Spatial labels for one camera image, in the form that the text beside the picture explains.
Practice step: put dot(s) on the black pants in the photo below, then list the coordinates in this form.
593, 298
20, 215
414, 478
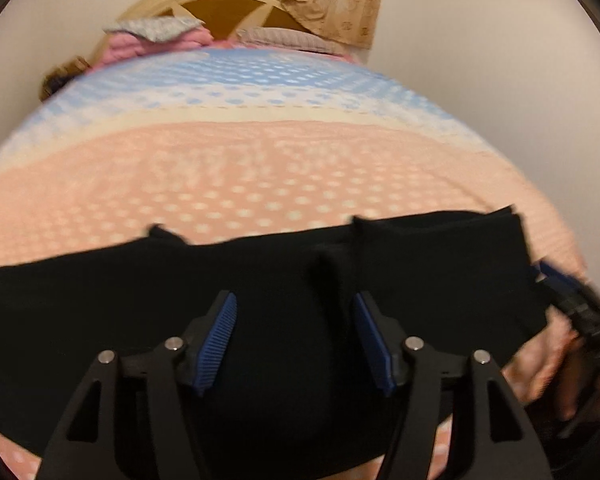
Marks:
280, 335

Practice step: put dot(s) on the cream and brown headboard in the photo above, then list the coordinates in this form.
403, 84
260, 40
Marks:
220, 10

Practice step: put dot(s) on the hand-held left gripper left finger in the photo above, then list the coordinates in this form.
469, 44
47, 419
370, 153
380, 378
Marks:
215, 345

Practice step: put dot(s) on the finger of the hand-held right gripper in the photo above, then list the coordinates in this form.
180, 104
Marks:
562, 285

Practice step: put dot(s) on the grey folded cloth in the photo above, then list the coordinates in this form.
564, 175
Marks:
155, 29

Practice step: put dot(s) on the beige curtain behind headboard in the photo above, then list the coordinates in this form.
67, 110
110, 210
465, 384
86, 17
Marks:
345, 5

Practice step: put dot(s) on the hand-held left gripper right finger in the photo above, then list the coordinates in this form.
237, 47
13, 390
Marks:
375, 345

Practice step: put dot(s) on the folded pink blanket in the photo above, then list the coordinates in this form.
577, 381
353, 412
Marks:
192, 41

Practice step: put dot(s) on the polka dot bedspread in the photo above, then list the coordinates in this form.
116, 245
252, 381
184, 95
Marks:
280, 160

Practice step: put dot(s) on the person's right hand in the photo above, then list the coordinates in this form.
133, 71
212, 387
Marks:
575, 385

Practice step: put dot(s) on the striped pillow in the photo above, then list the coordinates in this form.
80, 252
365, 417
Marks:
290, 40

